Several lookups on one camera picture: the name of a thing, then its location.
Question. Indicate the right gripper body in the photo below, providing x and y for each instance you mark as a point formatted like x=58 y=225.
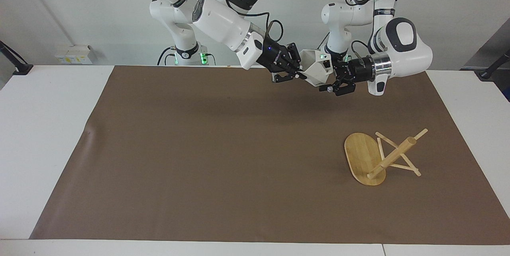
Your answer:
x=271 y=53

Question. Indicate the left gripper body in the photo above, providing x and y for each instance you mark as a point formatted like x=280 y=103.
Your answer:
x=357 y=70

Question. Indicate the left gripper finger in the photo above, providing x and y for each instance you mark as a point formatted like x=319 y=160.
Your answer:
x=341 y=88
x=338 y=69

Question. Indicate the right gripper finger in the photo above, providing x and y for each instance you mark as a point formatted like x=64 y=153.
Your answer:
x=294 y=53
x=283 y=77

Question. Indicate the white faceted cup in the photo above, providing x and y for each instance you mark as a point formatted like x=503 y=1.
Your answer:
x=316 y=67

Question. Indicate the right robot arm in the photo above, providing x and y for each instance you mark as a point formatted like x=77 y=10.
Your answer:
x=223 y=21

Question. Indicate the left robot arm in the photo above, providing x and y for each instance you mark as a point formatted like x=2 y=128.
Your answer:
x=406 y=55

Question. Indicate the wooden cup rack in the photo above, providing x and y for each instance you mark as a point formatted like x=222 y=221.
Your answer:
x=363 y=160

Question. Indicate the black stand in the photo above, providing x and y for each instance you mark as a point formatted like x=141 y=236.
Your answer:
x=18 y=65
x=489 y=71

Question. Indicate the white wall socket box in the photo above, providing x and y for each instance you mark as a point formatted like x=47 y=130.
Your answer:
x=73 y=54

